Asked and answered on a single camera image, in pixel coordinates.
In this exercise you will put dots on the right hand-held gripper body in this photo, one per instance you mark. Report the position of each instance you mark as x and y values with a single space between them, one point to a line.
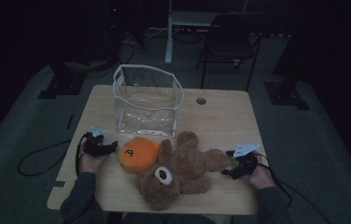
245 165

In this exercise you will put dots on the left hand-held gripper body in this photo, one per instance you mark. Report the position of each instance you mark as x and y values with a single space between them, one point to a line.
94 147

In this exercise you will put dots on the orange plush toy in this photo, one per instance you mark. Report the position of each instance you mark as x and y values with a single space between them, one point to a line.
137 155

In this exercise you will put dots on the brown teddy bear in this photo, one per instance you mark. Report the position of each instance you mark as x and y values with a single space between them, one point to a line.
189 168

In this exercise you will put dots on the clear plastic bin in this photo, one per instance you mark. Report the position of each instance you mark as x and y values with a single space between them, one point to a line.
147 109

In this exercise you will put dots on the person's left hand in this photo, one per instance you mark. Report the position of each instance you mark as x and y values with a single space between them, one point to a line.
90 163

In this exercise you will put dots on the person's right hand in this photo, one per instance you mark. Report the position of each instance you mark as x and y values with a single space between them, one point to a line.
262 177

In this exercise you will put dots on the small black floor strip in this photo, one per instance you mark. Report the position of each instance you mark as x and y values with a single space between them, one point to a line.
69 122

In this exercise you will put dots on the grey round table grommet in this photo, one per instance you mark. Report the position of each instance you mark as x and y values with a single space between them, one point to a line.
201 100

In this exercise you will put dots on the black stand base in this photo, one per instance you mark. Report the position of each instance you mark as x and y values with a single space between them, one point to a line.
284 95
61 84

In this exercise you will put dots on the black folding chair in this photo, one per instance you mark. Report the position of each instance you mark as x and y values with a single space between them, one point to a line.
231 40

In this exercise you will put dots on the white desk frame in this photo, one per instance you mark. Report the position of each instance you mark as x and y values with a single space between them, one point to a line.
169 37

